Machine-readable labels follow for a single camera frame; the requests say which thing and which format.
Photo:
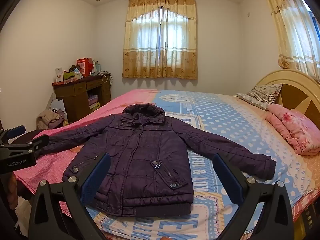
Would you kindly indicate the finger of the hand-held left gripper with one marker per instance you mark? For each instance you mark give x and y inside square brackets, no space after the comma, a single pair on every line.
[17,130]
[35,142]

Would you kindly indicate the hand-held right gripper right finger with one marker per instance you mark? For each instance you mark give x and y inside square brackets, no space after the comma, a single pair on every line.
[230,180]

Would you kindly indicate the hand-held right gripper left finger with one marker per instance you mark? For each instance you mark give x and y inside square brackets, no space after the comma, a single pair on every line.
[96,177]

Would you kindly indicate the purple quilted jacket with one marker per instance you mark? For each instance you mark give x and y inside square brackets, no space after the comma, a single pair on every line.
[140,155]

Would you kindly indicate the beige clothes pile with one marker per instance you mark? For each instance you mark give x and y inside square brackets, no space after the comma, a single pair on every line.
[48,118]

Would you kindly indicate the person's left hand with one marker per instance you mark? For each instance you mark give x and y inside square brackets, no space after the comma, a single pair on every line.
[12,192]

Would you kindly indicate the white paper bag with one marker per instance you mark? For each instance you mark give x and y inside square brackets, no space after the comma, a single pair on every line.
[57,103]

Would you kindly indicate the brown wooden desk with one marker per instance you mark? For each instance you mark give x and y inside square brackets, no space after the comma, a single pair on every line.
[75,100]

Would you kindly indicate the white printed box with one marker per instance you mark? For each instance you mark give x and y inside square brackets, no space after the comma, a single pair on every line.
[59,75]

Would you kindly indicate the yellow box in desk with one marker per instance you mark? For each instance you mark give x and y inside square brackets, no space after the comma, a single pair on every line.
[95,105]

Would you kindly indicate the pink boxes in desk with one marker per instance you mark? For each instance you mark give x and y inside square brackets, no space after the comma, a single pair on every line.
[93,100]

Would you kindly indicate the green cloth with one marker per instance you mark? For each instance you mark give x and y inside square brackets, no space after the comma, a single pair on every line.
[68,75]

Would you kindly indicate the folded pink floral blanket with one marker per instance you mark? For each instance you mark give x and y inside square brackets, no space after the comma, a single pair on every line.
[295,130]

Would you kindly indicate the patterned pillow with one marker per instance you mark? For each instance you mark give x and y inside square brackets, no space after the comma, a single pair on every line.
[262,95]

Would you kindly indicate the red gift box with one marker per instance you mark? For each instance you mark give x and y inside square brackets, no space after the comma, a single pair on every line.
[85,66]

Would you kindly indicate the cream wooden bed headboard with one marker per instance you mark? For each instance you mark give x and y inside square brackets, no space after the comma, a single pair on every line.
[295,97]

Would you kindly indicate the beige patterned window curtain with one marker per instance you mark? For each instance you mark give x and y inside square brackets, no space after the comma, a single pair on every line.
[160,55]
[292,42]

